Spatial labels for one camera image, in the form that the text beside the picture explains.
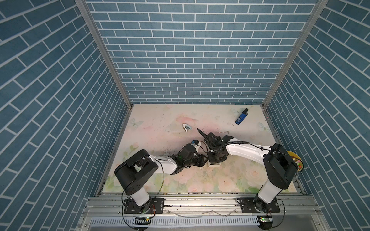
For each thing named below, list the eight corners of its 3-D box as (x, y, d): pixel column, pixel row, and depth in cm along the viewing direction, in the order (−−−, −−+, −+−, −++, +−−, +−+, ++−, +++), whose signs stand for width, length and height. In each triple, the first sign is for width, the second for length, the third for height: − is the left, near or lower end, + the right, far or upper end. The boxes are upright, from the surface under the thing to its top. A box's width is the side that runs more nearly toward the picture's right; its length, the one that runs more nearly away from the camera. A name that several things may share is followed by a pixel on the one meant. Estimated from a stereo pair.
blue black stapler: (234, 123, 112) (236, 118, 108) (242, 112, 120) (244, 107, 116) (239, 126, 111) (242, 121, 106) (247, 114, 119) (249, 109, 114)
